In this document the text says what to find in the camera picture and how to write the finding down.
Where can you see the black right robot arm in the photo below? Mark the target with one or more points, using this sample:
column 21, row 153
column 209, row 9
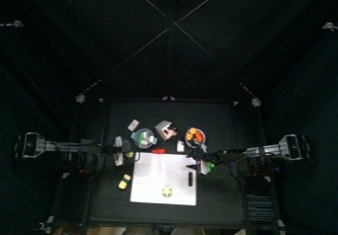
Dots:
column 269, row 150

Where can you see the metal frame bracket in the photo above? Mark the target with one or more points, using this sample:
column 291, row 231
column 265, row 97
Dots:
column 255, row 101
column 80, row 98
column 167, row 98

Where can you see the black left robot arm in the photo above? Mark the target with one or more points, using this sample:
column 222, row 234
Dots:
column 56, row 145

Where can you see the small yellow toy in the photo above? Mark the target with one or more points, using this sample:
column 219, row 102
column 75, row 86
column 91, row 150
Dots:
column 128, row 154

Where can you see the white rectangular mat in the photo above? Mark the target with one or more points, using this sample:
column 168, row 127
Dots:
column 163, row 176

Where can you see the small white toy piece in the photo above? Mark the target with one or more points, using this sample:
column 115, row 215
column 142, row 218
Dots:
column 179, row 146

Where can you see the small pink white box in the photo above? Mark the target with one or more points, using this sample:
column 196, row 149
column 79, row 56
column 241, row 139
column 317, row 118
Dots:
column 132, row 125

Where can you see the small red toy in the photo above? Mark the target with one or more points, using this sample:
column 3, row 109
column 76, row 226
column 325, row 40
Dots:
column 159, row 151

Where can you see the black stick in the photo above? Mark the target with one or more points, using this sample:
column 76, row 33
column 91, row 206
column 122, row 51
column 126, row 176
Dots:
column 190, row 178

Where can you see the white printed label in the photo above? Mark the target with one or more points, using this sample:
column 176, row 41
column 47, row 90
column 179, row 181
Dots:
column 259, row 206

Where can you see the white plastic piece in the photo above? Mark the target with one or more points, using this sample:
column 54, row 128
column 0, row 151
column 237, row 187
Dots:
column 119, row 161
column 118, row 141

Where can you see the white and green toy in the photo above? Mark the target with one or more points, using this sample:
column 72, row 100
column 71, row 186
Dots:
column 206, row 168

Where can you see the yellow green toy starfruit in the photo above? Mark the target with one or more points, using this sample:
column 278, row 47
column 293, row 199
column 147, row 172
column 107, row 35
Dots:
column 167, row 191

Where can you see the plate with orange food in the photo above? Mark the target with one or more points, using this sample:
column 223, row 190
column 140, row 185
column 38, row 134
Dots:
column 195, row 136

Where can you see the yellow toy block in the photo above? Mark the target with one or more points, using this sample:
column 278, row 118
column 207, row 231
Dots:
column 124, row 181

